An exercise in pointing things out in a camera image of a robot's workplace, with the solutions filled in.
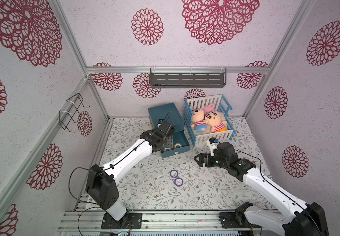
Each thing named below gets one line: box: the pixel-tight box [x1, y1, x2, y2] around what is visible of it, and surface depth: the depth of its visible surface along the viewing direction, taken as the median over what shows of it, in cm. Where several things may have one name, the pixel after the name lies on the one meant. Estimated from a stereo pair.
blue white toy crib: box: [183, 94, 237, 148], surface depth 105 cm
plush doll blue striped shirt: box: [194, 120, 207, 133], surface depth 103 cm
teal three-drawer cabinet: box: [147, 102, 191, 159], surface depth 95 cm
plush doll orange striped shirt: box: [203, 111, 228, 133], surface depth 103 cm
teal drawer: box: [161, 130, 191, 159], surface depth 94 cm
